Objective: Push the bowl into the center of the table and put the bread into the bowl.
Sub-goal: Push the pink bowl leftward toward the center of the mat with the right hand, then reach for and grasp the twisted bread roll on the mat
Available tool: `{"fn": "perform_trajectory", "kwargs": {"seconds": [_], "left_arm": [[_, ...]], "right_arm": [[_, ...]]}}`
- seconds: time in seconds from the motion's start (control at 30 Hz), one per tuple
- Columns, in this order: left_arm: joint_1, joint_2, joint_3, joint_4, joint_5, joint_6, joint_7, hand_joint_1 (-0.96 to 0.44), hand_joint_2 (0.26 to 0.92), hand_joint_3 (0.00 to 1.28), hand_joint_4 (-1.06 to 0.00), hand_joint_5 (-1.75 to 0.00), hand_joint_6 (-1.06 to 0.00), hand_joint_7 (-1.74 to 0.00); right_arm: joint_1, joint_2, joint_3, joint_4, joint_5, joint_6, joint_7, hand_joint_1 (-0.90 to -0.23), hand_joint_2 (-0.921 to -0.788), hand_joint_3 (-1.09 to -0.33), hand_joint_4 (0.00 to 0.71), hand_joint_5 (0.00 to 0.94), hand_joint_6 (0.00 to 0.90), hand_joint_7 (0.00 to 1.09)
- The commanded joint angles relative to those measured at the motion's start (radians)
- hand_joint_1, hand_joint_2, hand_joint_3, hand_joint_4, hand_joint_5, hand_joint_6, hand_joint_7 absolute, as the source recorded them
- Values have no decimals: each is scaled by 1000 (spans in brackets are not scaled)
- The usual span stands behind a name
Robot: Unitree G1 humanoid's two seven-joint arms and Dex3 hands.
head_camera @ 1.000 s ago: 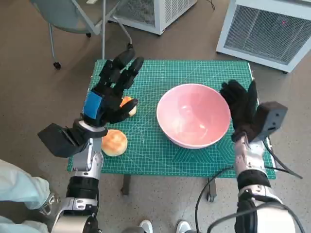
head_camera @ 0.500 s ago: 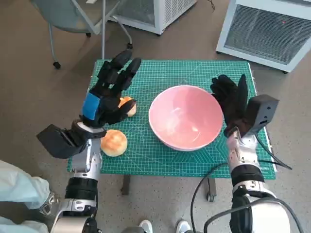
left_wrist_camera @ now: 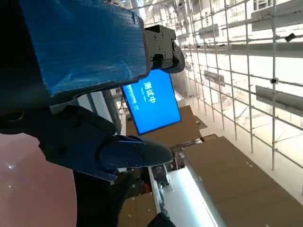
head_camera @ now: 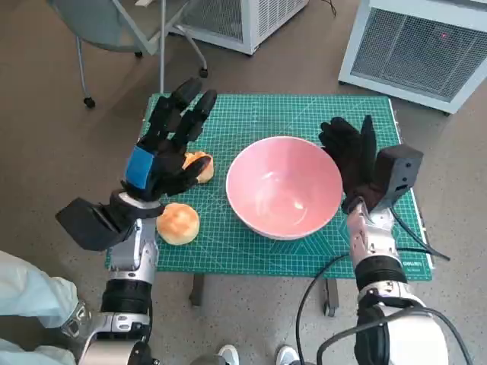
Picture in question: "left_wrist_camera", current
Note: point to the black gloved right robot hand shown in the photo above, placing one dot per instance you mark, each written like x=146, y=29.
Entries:
x=99, y=203

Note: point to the blue screen monitor white text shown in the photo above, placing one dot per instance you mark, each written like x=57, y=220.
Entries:
x=151, y=106

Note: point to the white metal grid frame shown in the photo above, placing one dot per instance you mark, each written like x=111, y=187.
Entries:
x=274, y=47

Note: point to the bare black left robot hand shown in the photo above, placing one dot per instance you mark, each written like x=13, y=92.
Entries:
x=82, y=42

